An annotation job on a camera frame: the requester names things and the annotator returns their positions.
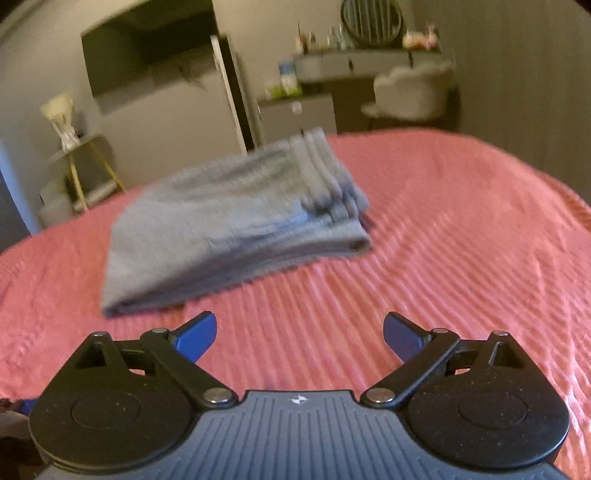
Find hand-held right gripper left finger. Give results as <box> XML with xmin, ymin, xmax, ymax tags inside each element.
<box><xmin>69</xmin><ymin>311</ymin><xmax>239</xmax><ymax>408</ymax></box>

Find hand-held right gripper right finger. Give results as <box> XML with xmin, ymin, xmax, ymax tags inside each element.
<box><xmin>360</xmin><ymin>311</ymin><xmax>532</xmax><ymax>408</ymax></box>

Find grey pants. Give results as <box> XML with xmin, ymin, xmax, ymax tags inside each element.
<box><xmin>100</xmin><ymin>127</ymin><xmax>374</xmax><ymax>319</ymax></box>

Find pink ribbed bedspread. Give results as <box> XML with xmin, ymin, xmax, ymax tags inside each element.
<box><xmin>0</xmin><ymin>128</ymin><xmax>591</xmax><ymax>480</ymax></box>

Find grey round pouf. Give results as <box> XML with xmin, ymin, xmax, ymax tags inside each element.
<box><xmin>37</xmin><ymin>178</ymin><xmax>75</xmax><ymax>230</ymax></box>

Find round side table yellow legs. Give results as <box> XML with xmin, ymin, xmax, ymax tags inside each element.
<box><xmin>48</xmin><ymin>134</ymin><xmax>126</xmax><ymax>214</ymax></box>

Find white fluffy chair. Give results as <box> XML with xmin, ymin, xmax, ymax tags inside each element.
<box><xmin>361</xmin><ymin>62</ymin><xmax>457</xmax><ymax>131</ymax></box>

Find grey bedside cabinet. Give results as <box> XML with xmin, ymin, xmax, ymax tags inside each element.
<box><xmin>257</xmin><ymin>92</ymin><xmax>338</xmax><ymax>145</ymax></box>

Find white door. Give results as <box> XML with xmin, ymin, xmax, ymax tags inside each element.
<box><xmin>210</xmin><ymin>34</ymin><xmax>258</xmax><ymax>154</ymax></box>

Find white table ornament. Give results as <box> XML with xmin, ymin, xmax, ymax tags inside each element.
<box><xmin>41</xmin><ymin>92</ymin><xmax>83</xmax><ymax>151</ymax></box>

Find white and blue container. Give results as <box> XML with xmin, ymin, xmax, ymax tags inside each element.
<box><xmin>278</xmin><ymin>62</ymin><xmax>299</xmax><ymax>94</ymax></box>

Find grey vanity desk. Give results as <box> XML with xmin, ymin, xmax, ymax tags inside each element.
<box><xmin>293</xmin><ymin>47</ymin><xmax>445</xmax><ymax>136</ymax></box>

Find pink plush toy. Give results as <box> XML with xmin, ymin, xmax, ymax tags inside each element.
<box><xmin>402</xmin><ymin>24</ymin><xmax>440</xmax><ymax>51</ymax></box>

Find row of cosmetic bottles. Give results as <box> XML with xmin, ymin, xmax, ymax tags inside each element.
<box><xmin>295</xmin><ymin>24</ymin><xmax>354</xmax><ymax>52</ymax></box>

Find oval black-framed mirror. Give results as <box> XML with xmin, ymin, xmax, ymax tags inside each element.
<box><xmin>341</xmin><ymin>0</ymin><xmax>407</xmax><ymax>49</ymax></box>

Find wall-mounted black television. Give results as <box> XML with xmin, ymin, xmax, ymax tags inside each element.
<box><xmin>81</xmin><ymin>0</ymin><xmax>220</xmax><ymax>116</ymax></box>

